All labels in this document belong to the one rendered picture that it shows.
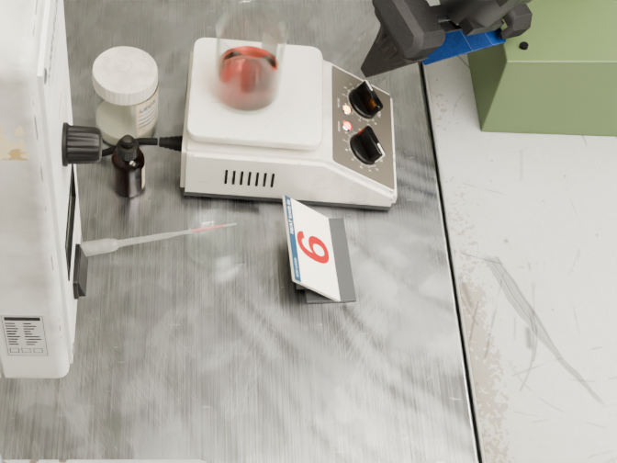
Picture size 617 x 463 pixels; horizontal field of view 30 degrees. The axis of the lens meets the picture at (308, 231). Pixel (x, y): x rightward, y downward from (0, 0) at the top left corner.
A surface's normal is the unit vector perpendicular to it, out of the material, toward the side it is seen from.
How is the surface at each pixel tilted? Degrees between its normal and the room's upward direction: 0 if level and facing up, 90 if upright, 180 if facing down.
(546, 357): 0
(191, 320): 0
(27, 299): 90
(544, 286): 0
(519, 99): 90
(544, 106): 90
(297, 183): 90
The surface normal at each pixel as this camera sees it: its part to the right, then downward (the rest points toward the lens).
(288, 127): 0.11, -0.58
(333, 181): 0.00, 0.82
